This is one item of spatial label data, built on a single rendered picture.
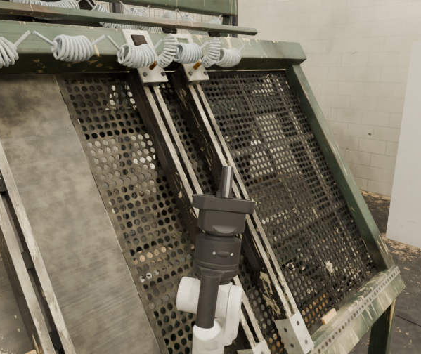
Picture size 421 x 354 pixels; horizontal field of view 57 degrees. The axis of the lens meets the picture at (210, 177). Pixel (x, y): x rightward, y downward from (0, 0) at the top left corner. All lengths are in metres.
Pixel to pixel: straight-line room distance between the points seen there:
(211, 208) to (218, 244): 0.07
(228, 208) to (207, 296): 0.16
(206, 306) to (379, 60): 5.48
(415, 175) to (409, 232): 0.62
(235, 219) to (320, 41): 5.80
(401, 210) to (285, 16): 3.73
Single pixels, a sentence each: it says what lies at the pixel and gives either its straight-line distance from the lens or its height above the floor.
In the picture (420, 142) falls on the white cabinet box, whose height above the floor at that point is 1.10.
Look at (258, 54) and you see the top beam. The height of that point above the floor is 1.88.
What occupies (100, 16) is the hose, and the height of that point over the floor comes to 1.95.
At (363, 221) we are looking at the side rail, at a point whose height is 1.11.
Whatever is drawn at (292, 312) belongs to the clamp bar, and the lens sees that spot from 1.41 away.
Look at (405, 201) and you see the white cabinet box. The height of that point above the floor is 0.47.
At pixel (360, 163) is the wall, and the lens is 6.20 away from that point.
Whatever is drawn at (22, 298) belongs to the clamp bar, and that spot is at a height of 1.34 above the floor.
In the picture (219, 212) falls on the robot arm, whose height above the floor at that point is 1.57.
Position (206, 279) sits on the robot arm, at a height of 1.47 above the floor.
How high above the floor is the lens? 1.83
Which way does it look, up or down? 16 degrees down
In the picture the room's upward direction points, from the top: straight up
